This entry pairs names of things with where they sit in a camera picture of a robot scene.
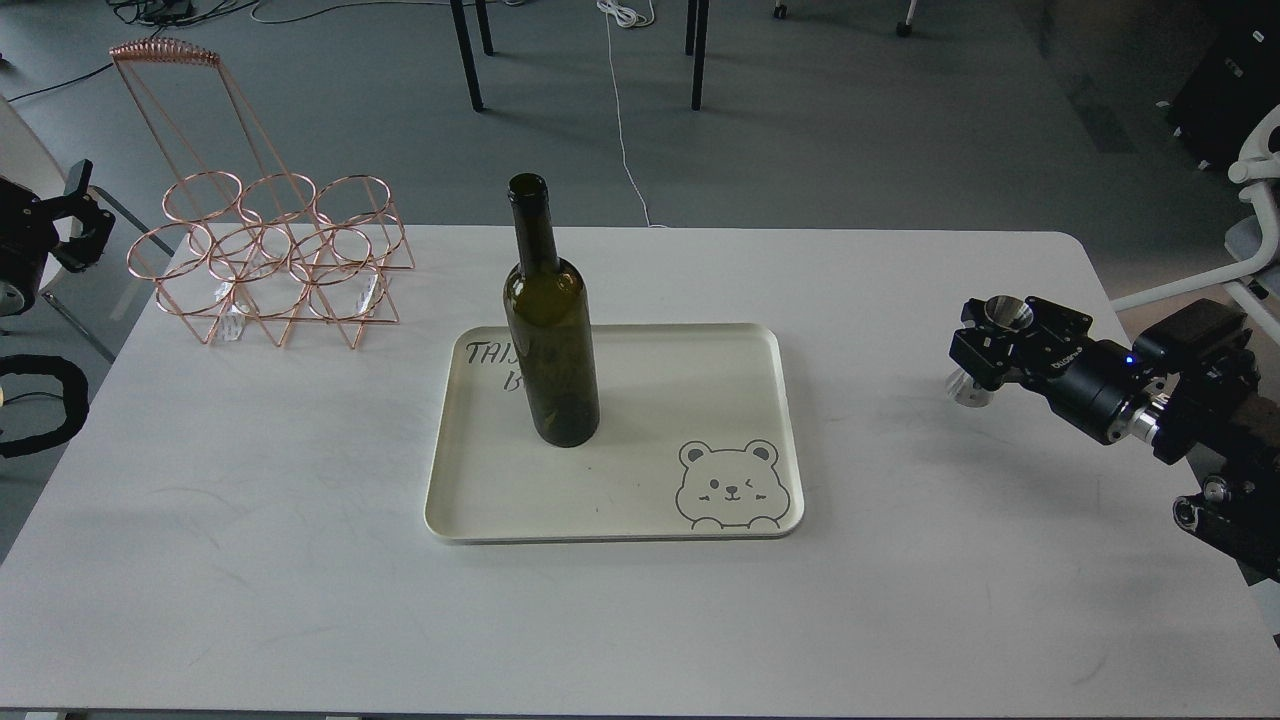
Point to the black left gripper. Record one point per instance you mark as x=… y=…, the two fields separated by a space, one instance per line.
x=28 y=235

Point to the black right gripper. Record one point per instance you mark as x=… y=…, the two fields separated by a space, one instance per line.
x=1099 y=391

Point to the silver metal jigger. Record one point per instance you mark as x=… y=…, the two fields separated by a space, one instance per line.
x=982 y=348

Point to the dark green wine bottle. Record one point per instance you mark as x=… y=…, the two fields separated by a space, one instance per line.
x=547 y=312

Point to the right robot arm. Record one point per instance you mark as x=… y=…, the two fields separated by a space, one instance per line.
x=1189 y=381

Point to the white chair left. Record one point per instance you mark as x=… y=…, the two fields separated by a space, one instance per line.
x=55 y=223

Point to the white chair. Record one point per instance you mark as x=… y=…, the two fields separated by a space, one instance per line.
x=1252 y=243
x=55 y=223

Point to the white chair right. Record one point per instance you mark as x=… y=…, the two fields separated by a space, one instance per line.
x=1252 y=243

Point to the cream tray with bear print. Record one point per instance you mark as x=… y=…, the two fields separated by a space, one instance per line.
x=695 y=442

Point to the copper wire wine rack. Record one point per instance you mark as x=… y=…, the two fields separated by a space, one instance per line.
x=269 y=247

